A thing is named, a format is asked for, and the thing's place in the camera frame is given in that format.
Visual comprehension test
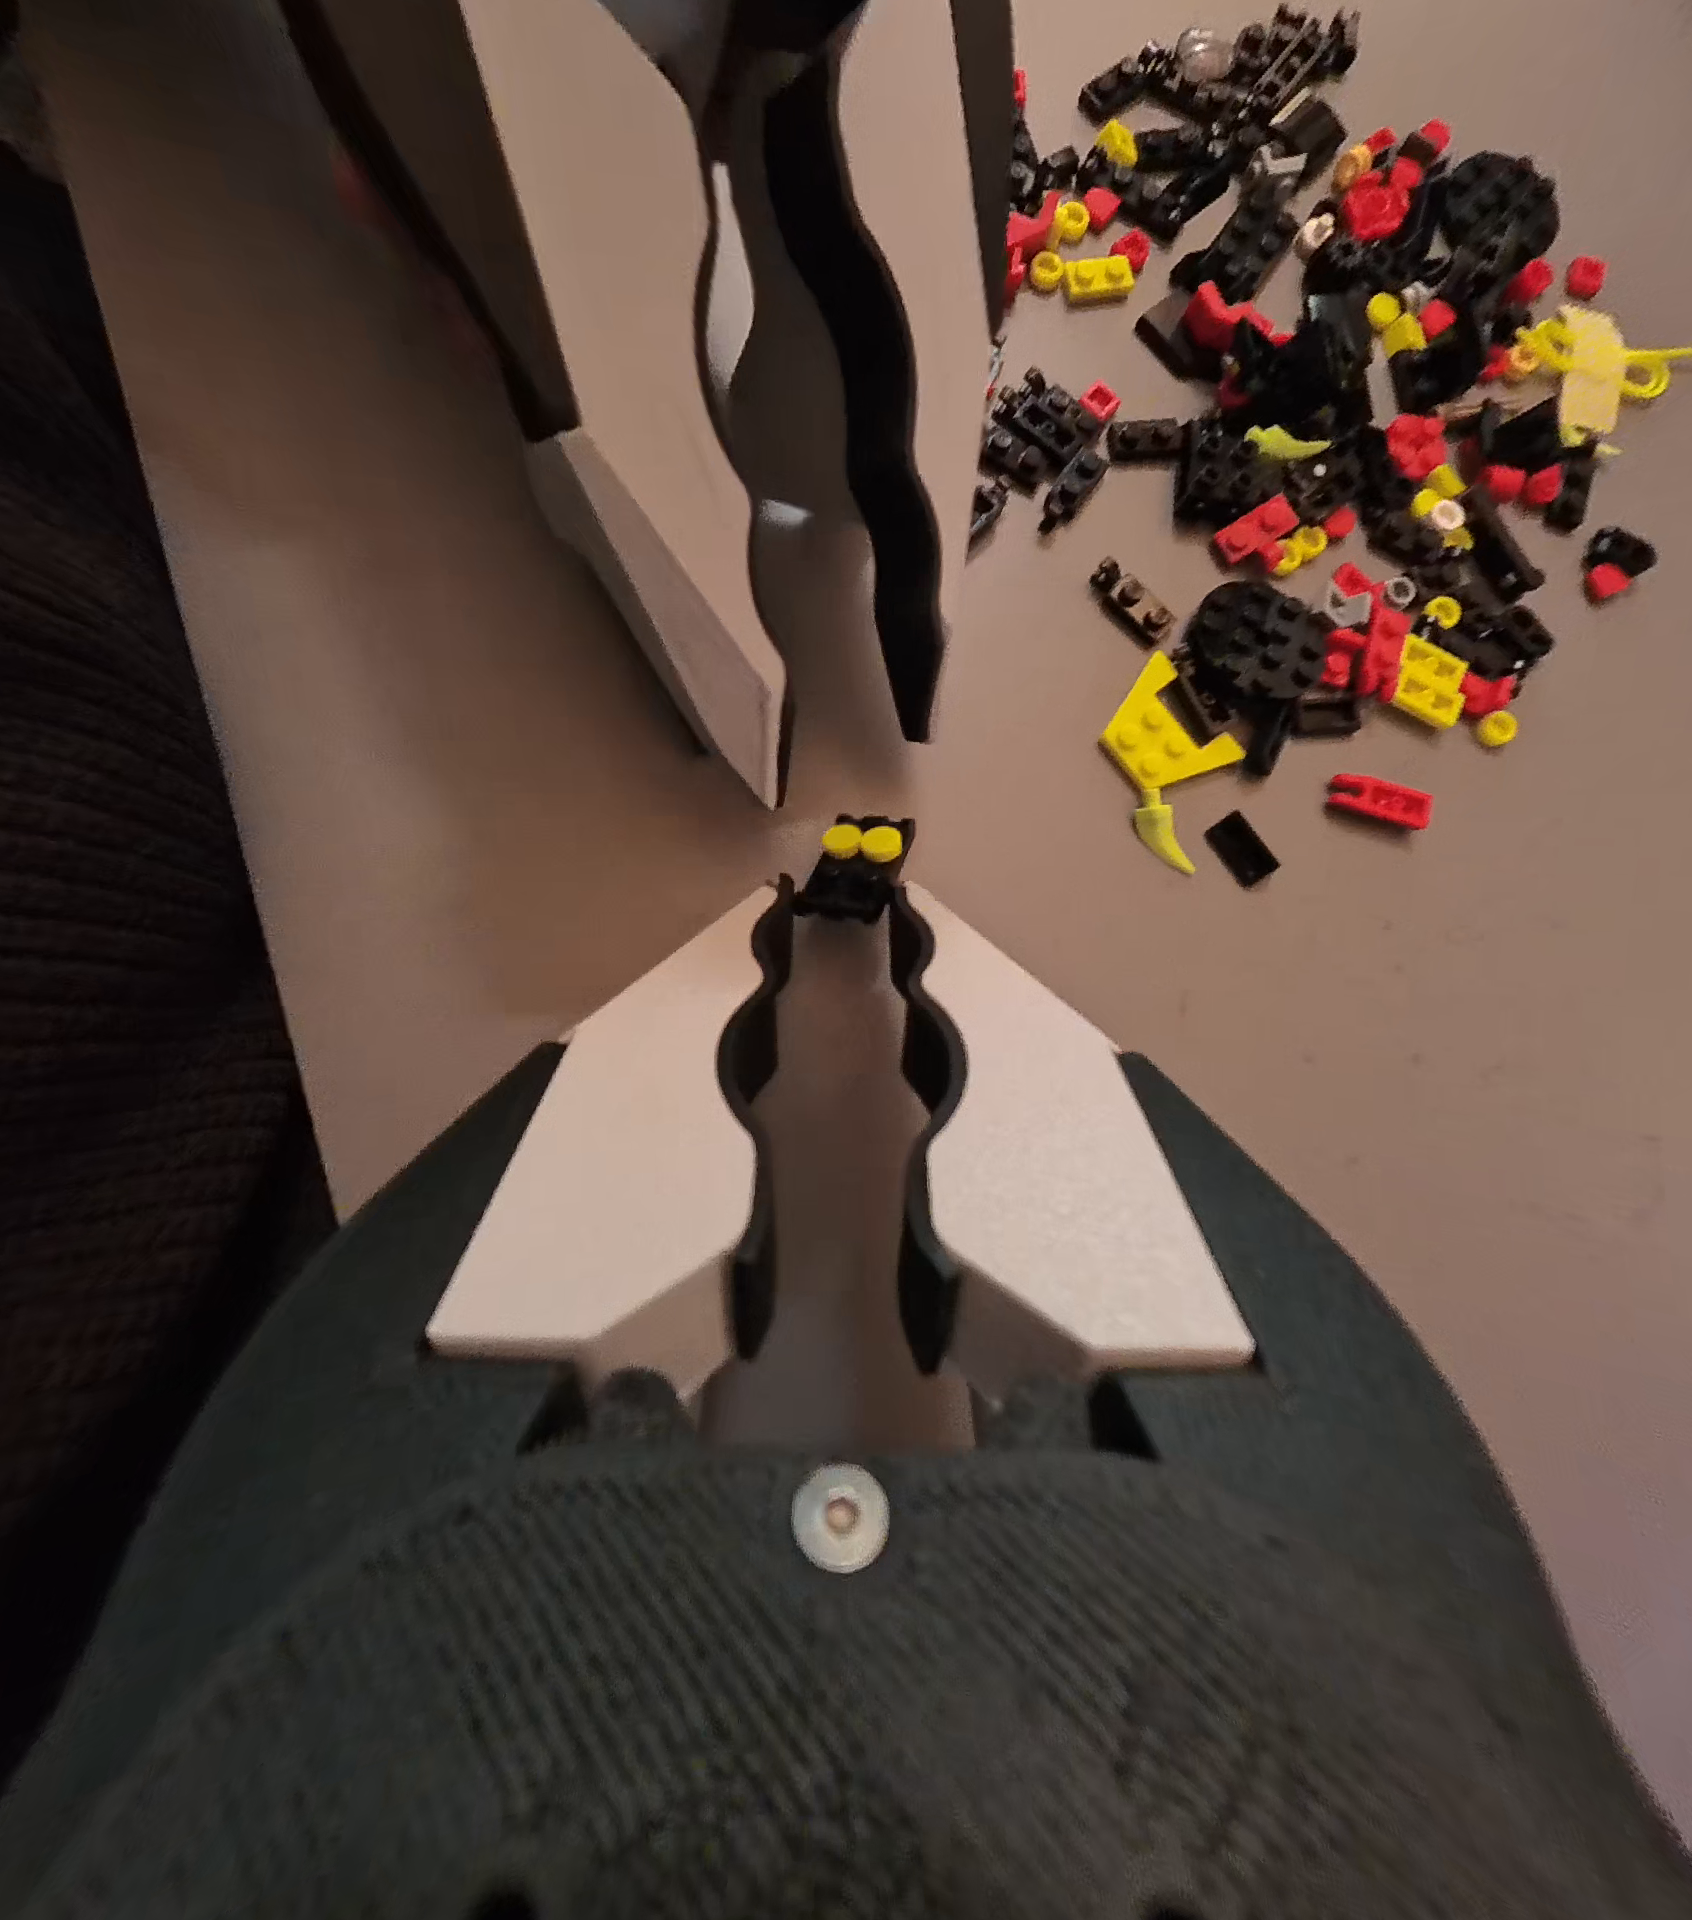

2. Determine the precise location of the black round lego plate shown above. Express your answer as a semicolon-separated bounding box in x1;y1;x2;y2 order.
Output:
1175;579;1332;701

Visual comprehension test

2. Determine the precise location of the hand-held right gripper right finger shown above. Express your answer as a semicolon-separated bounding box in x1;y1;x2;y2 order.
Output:
901;881;1259;1400

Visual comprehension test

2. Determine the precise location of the small black lego slope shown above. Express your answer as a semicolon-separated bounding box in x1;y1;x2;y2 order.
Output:
1200;808;1284;892

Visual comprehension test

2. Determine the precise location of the pile of lego pieces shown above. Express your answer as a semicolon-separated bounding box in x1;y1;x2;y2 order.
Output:
967;0;1692;751

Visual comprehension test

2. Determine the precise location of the yellow wedge lego plate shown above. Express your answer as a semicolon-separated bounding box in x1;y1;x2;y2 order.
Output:
1096;650;1247;797

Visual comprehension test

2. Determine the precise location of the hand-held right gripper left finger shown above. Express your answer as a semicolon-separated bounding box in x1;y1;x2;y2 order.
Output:
421;881;798;1400

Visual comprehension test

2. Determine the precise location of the red lego clip plate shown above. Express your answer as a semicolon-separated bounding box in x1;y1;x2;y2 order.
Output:
1324;769;1437;834

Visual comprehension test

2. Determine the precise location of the black lego clip assembly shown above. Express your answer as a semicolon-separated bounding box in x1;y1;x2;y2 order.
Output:
789;811;921;926

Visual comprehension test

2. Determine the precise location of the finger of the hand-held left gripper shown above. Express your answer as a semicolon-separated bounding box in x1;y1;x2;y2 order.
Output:
460;0;794;811
759;0;1003;747

